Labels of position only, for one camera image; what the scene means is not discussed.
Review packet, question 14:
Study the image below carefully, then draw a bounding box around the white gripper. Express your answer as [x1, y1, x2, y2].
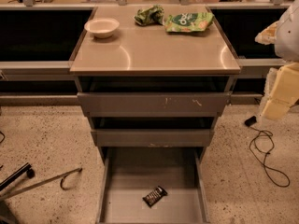
[255, 21, 299, 120]

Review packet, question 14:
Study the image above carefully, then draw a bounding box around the black rxbar chocolate wrapper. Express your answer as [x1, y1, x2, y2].
[142, 186, 168, 208]

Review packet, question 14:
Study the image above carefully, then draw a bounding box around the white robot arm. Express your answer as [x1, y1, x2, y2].
[255, 0, 299, 120]

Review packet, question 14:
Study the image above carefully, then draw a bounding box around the grey drawer cabinet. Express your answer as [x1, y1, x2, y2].
[70, 5, 240, 157]

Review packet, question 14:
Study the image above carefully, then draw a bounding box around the top grey drawer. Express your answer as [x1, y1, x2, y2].
[78, 92, 229, 118]

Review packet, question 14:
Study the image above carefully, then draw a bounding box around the bottom grey open drawer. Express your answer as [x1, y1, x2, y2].
[96, 147, 209, 224]

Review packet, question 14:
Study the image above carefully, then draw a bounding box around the middle grey drawer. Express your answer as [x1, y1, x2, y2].
[91, 129, 214, 147]

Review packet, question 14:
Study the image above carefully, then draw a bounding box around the green chip bag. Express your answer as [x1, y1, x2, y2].
[164, 12, 214, 33]

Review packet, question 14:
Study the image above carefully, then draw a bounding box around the crumpled green snack bag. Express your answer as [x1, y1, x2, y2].
[134, 5, 164, 26]

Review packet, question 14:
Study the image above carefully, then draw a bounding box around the white bowl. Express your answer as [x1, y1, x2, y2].
[84, 18, 120, 38]

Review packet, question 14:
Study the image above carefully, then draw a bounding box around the grey metal bent rod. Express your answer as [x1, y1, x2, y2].
[0, 167, 83, 202]

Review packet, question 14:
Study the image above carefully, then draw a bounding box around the black chair leg with caster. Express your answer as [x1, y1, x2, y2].
[0, 163, 35, 191]

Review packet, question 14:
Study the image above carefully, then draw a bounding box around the black power adapter with cable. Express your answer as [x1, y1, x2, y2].
[244, 116, 291, 188]

